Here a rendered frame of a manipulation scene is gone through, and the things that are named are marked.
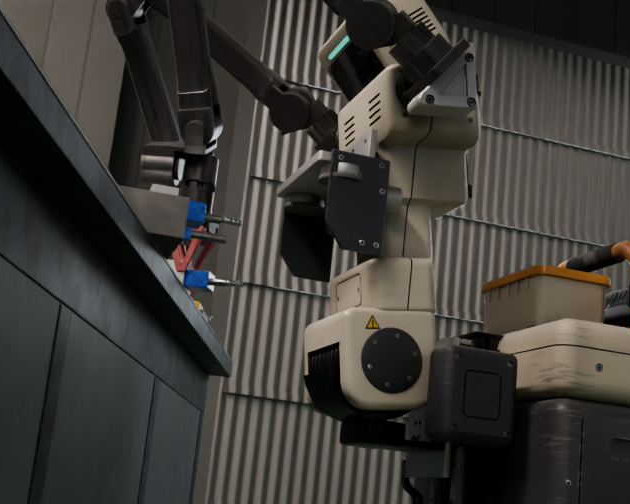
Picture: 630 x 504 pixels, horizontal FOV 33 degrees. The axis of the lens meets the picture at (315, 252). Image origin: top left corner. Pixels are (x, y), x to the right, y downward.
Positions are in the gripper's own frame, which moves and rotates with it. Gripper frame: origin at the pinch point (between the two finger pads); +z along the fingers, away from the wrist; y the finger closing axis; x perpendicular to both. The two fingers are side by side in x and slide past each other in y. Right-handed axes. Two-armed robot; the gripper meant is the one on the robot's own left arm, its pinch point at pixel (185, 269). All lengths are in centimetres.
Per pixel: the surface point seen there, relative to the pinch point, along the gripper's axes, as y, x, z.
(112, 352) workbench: 29.1, 0.4, 18.1
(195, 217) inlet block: 32.3, 10.1, -0.7
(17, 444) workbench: 65, 5, 32
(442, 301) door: -288, 29, -55
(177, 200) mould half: 39.3, 9.5, -1.0
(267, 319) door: -253, -39, -34
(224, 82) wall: -245, -70, -132
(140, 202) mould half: 41.3, 5.3, 0.2
